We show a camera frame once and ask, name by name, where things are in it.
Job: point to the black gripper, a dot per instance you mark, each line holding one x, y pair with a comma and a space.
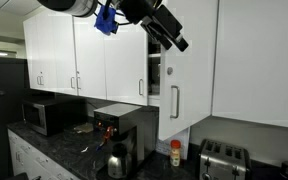
137, 8

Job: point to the white cabinet door with lock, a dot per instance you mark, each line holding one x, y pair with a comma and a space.
190, 83

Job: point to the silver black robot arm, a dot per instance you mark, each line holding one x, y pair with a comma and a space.
67, 6

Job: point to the round steel door lock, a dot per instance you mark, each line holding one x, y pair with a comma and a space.
169, 70

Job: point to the white base cabinet unit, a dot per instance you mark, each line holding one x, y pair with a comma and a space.
34, 156

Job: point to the steel black coffee maker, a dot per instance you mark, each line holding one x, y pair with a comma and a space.
117, 111

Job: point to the white handwritten paper sheet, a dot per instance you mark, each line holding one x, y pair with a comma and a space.
185, 143

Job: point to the spice bottle red lid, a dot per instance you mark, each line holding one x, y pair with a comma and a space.
175, 155

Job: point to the steel black coffee carafe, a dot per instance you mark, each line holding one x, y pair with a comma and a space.
119, 163

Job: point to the steel four slot toaster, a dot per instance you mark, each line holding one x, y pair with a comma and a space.
224, 160

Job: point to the small white scrap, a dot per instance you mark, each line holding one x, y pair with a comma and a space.
84, 149

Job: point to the black steel microwave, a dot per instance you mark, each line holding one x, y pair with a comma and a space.
39, 116

